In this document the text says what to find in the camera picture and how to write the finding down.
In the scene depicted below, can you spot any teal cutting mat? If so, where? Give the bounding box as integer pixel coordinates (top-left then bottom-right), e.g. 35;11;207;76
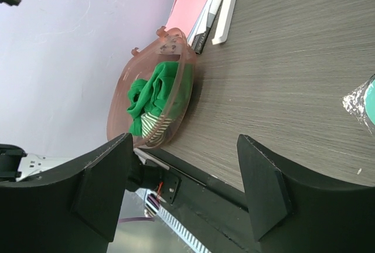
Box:
342;73;375;136

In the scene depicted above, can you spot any green white striped tank top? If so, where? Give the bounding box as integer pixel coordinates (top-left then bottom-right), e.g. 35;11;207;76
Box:
141;112;173;146

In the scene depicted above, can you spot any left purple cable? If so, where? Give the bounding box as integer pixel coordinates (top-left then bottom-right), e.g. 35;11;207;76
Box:
120;216;156;224

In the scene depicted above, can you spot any brown translucent plastic basin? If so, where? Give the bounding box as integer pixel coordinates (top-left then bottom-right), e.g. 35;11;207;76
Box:
107;26;196;149

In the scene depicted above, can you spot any stack of papers folders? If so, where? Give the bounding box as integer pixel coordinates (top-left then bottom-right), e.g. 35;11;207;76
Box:
175;0;225;55

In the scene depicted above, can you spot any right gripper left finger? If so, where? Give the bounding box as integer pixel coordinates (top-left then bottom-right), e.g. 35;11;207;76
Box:
1;134;132;252

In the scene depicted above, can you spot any white slotted cable duct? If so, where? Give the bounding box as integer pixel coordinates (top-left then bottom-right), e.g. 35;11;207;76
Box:
136;189;211;253

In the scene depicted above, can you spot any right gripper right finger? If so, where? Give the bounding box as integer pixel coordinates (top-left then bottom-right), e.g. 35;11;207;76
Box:
237;134;374;252

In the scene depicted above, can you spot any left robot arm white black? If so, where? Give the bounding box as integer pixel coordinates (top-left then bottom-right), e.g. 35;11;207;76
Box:
1;144;70;182

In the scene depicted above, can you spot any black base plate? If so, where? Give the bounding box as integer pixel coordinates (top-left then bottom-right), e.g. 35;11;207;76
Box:
134;148;261;252

